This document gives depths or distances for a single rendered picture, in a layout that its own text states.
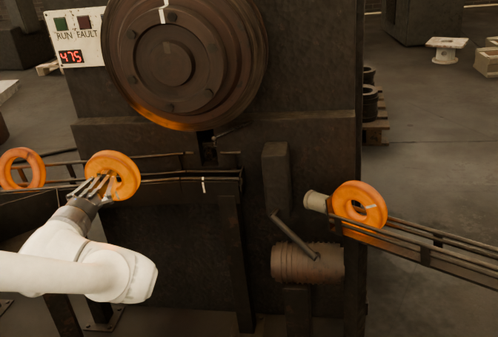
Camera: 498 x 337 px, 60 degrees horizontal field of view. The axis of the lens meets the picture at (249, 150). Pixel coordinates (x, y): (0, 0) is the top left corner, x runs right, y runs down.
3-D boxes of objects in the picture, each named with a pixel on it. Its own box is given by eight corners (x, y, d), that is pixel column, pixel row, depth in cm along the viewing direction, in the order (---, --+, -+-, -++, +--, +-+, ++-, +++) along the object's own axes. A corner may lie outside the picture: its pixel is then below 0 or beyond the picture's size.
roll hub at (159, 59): (139, 108, 125) (115, 9, 112) (233, 105, 120) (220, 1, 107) (131, 116, 120) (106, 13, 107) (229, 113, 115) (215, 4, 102)
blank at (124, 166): (81, 152, 121) (75, 158, 118) (130, 147, 117) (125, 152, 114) (101, 196, 128) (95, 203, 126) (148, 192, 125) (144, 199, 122)
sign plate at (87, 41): (63, 66, 144) (46, 10, 136) (135, 62, 139) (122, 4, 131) (59, 68, 142) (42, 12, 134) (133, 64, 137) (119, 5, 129)
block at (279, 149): (270, 201, 150) (264, 139, 139) (293, 201, 148) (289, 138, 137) (266, 219, 140) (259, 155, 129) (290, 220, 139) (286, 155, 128)
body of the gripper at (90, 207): (64, 229, 106) (82, 206, 114) (95, 230, 104) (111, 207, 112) (53, 206, 102) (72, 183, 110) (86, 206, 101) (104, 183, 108)
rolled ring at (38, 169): (-8, 149, 157) (-1, 149, 160) (0, 200, 158) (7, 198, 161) (36, 145, 153) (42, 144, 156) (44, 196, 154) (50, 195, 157)
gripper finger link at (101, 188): (85, 197, 107) (90, 197, 107) (106, 172, 117) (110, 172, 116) (90, 209, 109) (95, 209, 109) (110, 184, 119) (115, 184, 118)
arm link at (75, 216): (87, 249, 100) (98, 232, 105) (74, 219, 95) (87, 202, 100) (52, 248, 102) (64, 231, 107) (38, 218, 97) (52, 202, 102)
